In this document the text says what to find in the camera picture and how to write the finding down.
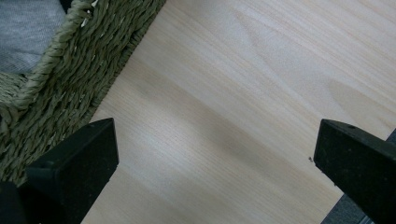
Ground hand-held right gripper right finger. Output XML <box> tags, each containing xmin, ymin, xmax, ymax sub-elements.
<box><xmin>313</xmin><ymin>119</ymin><xmax>396</xmax><ymax>224</ymax></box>

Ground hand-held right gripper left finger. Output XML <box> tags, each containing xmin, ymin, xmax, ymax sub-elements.
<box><xmin>0</xmin><ymin>117</ymin><xmax>120</xmax><ymax>224</ymax></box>

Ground green woven basket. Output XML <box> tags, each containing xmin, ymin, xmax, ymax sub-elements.
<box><xmin>0</xmin><ymin>0</ymin><xmax>167</xmax><ymax>188</ymax></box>

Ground grey cloth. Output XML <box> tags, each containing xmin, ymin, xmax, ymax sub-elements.
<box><xmin>0</xmin><ymin>0</ymin><xmax>67</xmax><ymax>75</ymax></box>

